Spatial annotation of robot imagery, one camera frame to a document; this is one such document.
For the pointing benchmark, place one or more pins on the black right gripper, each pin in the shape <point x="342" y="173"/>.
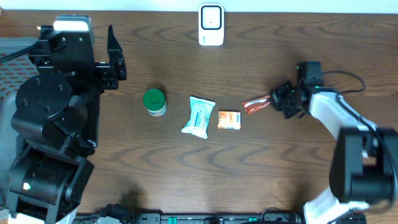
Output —
<point x="275" y="102"/>

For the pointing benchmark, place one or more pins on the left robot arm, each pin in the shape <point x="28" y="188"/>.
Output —
<point x="57" y="118"/>

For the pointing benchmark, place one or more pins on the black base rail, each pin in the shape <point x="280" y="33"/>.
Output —
<point x="117" y="214"/>

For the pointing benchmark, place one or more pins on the red snack bar wrapper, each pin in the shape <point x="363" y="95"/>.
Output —
<point x="257" y="104"/>

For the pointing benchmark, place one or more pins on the white barcode scanner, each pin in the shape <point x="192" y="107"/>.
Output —
<point x="211" y="24"/>

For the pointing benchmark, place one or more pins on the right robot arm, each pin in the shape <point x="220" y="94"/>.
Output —
<point x="364" y="165"/>

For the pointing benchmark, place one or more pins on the grey plastic basket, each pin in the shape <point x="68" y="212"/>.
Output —
<point x="15" y="72"/>

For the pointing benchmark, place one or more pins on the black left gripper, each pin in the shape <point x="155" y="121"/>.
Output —
<point x="102" y="74"/>

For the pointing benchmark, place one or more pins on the teal snack packet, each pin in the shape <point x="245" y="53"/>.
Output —
<point x="199" y="118"/>

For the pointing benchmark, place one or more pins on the orange small packet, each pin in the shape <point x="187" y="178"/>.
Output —
<point x="229" y="120"/>

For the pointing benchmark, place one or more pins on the green lid jar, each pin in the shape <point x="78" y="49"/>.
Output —
<point x="155" y="102"/>

